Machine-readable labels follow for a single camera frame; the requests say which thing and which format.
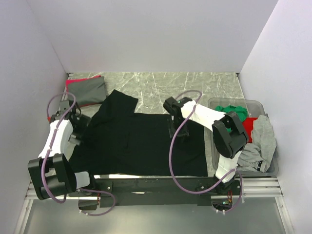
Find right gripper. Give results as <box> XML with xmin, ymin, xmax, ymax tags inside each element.
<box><xmin>167</xmin><ymin>117</ymin><xmax>189</xmax><ymax>141</ymax></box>

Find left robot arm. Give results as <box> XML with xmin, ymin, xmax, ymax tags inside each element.
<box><xmin>28</xmin><ymin>100</ymin><xmax>98</xmax><ymax>200</ymax></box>

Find red t-shirt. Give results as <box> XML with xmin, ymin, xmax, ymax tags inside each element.
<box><xmin>242</xmin><ymin>117</ymin><xmax>257</xmax><ymax>143</ymax></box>

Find folded gray t-shirt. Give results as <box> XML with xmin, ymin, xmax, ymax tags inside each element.
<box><xmin>66</xmin><ymin>76</ymin><xmax>109</xmax><ymax>107</ymax></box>

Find black base beam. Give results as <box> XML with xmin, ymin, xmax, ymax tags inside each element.
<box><xmin>71</xmin><ymin>177</ymin><xmax>242</xmax><ymax>208</ymax></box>

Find black t-shirt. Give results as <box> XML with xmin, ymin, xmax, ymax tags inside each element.
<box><xmin>69</xmin><ymin>90</ymin><xmax>208</xmax><ymax>177</ymax></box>

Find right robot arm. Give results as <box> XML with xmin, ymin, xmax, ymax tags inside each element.
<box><xmin>163</xmin><ymin>97</ymin><xmax>249</xmax><ymax>195</ymax></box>

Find clear plastic bin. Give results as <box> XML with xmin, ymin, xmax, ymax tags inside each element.
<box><xmin>208</xmin><ymin>97</ymin><xmax>278</xmax><ymax>177</ymax></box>

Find green t-shirt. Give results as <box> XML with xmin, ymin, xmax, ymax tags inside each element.
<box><xmin>215</xmin><ymin>105</ymin><xmax>248</xmax><ymax>122</ymax></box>

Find aluminium rail frame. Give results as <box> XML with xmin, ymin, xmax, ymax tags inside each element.
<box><xmin>14</xmin><ymin>73</ymin><xmax>293</xmax><ymax>234</ymax></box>

